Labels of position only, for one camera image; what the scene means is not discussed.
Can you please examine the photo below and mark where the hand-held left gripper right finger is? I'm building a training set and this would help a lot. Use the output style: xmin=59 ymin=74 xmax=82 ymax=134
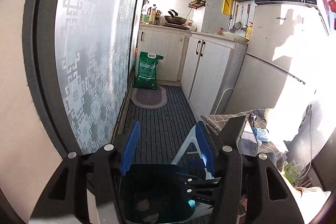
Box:
xmin=196 ymin=121 xmax=314 ymax=224

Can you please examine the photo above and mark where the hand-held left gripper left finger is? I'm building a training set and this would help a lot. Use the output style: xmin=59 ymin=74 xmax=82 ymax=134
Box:
xmin=28 ymin=120 xmax=141 ymax=224

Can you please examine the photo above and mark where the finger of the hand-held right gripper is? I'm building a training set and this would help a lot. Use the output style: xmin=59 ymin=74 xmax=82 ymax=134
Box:
xmin=185 ymin=185 xmax=220 ymax=207
xmin=175 ymin=172 xmax=221 ymax=187

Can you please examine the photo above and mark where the dark teal trash bin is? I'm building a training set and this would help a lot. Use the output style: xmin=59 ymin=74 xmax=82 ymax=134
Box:
xmin=118 ymin=163 xmax=198 ymax=224

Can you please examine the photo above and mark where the grey paper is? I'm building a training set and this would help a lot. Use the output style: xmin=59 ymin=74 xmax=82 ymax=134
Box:
xmin=143 ymin=213 xmax=160 ymax=223

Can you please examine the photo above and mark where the tan scrap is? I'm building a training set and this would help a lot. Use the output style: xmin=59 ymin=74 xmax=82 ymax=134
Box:
xmin=136 ymin=198 xmax=151 ymax=212

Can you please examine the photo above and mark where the grey plastic stool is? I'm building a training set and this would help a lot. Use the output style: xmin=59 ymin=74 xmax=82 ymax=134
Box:
xmin=171 ymin=124 xmax=218 ymax=180

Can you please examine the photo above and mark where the dark striped floor mat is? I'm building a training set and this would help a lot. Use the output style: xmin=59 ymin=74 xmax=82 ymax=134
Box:
xmin=117 ymin=85 xmax=206 ymax=165

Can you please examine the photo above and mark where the white folded table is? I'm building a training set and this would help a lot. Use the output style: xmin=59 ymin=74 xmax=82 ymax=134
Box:
xmin=215 ymin=88 xmax=235 ymax=115

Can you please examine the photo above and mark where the oval grey mat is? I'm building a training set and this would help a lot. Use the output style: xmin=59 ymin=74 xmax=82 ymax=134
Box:
xmin=130 ymin=87 xmax=168 ymax=109

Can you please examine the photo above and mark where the blue white crumpled wrapper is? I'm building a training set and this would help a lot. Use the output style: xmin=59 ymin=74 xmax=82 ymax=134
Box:
xmin=253 ymin=127 xmax=270 ymax=141

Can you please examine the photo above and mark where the green rice bag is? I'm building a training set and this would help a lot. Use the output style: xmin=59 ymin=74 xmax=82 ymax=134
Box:
xmin=133 ymin=51 xmax=164 ymax=90

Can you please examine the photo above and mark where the white double door cabinet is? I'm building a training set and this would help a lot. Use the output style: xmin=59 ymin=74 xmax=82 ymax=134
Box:
xmin=181 ymin=32 xmax=248 ymax=117

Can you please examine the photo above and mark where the green plastic packaging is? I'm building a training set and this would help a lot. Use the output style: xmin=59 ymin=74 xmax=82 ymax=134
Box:
xmin=282 ymin=163 xmax=299 ymax=186

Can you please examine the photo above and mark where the frosted patterned sliding door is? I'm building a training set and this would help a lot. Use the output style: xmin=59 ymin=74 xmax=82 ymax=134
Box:
xmin=127 ymin=0 xmax=157 ymax=83
xmin=22 ymin=0 xmax=149 ymax=161

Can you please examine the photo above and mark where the yellow bottle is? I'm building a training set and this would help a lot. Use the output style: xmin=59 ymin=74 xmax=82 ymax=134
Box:
xmin=245 ymin=22 xmax=254 ymax=41

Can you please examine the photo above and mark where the beige refrigerator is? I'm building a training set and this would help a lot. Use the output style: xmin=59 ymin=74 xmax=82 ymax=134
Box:
xmin=224 ymin=1 xmax=330 ymax=119

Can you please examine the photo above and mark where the hanging metal strainer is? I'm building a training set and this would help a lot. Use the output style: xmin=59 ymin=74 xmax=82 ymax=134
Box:
xmin=229 ymin=5 xmax=241 ymax=32

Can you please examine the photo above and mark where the hanging metal ladle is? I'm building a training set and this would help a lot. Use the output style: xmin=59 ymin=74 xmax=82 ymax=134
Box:
xmin=241 ymin=4 xmax=251 ymax=31

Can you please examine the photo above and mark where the group of cooking bottles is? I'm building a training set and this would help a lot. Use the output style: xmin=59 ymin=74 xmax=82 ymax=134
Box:
xmin=140 ymin=2 xmax=163 ymax=26

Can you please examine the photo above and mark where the wok with black handle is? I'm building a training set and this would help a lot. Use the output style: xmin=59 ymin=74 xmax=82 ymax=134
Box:
xmin=164 ymin=9 xmax=188 ymax=25

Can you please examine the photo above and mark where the wall spice rack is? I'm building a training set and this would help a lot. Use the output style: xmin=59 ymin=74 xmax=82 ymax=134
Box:
xmin=188 ymin=0 xmax=208 ymax=8

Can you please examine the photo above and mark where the red wall decoration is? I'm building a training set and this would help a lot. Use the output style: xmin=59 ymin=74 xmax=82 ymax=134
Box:
xmin=328 ymin=0 xmax=336 ymax=30

